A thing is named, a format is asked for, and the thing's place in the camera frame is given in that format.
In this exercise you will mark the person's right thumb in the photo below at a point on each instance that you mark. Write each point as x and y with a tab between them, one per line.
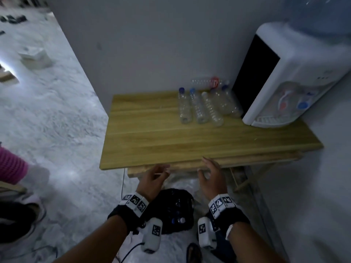
201	178

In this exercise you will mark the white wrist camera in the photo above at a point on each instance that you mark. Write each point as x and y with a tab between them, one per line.
153	235
206	232

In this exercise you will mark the black sandal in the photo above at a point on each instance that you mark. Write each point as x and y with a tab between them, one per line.
194	254

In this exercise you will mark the black footwear pile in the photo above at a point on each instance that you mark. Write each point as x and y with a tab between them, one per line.
13	19

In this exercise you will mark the clear plastic sheet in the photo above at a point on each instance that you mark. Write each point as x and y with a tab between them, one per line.
183	181

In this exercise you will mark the wooden folding table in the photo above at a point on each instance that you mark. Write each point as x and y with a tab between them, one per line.
170	139

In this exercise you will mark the person's left hand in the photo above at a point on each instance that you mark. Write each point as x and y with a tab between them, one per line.
149	183

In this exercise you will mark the clear plastic bottle without cap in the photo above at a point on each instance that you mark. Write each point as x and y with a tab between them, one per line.
213	112

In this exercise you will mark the white box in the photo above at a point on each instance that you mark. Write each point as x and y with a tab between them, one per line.
35	58

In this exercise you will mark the person's right hand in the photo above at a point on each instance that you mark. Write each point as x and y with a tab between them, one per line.
212	180

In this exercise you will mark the white water dispenser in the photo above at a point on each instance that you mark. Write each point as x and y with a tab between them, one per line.
290	76

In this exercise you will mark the blue water jug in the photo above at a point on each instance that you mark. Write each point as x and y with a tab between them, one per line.
315	13

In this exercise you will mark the clear plastic bottle red label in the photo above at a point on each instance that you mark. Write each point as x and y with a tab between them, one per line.
209	82

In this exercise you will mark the wooden plank piece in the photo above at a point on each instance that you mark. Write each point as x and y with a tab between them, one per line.
7	77

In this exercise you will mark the white marker wristband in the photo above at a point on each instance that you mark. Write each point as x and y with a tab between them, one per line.
135	202
221	204

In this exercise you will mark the person's left thumb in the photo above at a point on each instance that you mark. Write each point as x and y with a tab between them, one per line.
162	178

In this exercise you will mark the black bag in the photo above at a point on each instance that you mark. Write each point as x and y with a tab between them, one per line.
172	209

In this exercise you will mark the person's left forearm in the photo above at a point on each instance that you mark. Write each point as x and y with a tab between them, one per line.
90	243

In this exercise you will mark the clear plastic bottle blue cap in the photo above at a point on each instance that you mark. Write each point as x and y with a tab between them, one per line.
223	102
185	108
233	102
198	109

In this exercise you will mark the person's right forearm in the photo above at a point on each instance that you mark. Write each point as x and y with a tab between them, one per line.
252	246

